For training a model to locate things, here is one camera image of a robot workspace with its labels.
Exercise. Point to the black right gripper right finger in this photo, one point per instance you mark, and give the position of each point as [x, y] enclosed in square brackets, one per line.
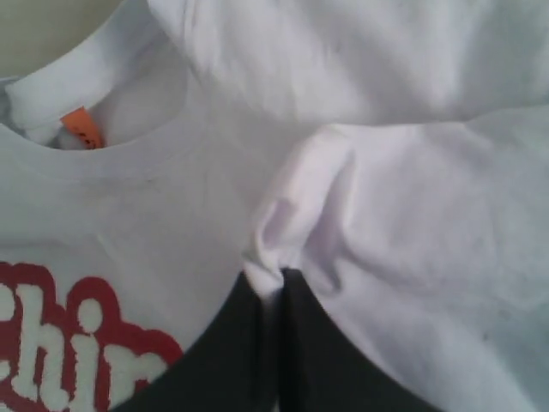
[321, 370]

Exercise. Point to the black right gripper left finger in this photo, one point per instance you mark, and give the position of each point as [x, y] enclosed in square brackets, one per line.
[231, 367]

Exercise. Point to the white t-shirt red print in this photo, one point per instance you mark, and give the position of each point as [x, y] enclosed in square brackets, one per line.
[393, 152]

